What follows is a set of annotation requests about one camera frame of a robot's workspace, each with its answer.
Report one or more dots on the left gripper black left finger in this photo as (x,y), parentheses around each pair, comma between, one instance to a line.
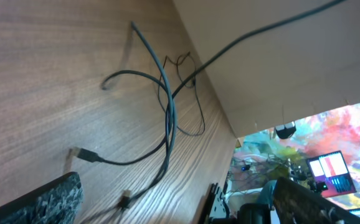
(55,202)

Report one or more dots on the computer monitor in background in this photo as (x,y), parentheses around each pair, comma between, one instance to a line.
(331,173)

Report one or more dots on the person in teal shirt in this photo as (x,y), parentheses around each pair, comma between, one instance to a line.
(266,195)

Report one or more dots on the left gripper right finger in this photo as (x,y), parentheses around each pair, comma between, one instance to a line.
(296,204)

